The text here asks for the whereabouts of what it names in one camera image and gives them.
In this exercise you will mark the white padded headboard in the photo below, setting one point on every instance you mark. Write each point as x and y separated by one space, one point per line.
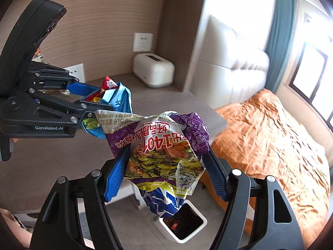
229 65

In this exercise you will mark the white tissue box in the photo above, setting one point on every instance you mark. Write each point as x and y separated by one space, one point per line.
153 70

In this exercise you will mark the purple snack bag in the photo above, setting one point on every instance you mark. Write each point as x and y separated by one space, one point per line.
156 145

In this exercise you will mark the white wall socket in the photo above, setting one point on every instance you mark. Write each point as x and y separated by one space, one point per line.
142 42
76 71

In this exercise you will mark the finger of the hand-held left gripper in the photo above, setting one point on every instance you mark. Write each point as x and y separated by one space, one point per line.
83 89
78 108

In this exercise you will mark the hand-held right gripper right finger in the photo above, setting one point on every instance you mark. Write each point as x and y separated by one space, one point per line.
214 177

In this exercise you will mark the orange blanket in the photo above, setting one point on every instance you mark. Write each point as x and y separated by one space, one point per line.
273 145

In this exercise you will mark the colourful snack packet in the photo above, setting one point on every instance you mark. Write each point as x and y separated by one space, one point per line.
39 56

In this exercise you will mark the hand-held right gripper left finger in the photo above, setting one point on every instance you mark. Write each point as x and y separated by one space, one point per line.
117 177

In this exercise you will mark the teal curtain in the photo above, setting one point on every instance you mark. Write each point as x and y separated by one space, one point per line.
279 36

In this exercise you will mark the white trash bin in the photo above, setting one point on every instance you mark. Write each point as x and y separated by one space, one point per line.
166 235

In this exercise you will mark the red snack wrapper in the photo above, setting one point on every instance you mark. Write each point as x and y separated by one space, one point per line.
109 82

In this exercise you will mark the blue snack packet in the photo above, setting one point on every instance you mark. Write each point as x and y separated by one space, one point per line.
122 96

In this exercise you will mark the dark framed window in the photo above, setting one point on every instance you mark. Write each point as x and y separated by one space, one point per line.
311 73

